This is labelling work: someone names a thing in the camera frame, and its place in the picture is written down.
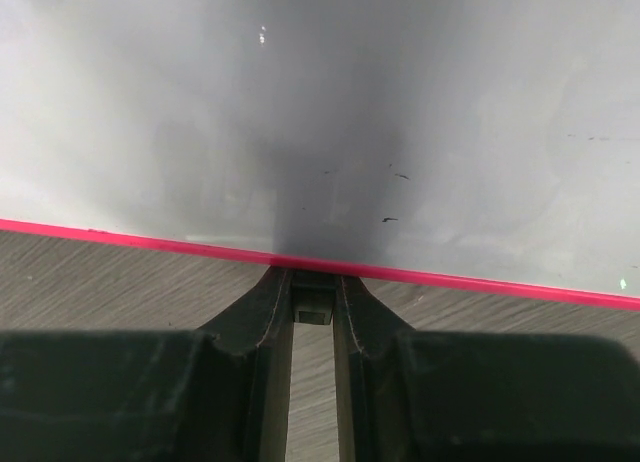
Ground pink framed whiteboard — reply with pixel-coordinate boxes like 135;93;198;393
1;0;639;310

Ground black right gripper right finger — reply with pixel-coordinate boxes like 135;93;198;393
333;276;639;461

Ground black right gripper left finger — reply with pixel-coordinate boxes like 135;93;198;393
1;268;293;461

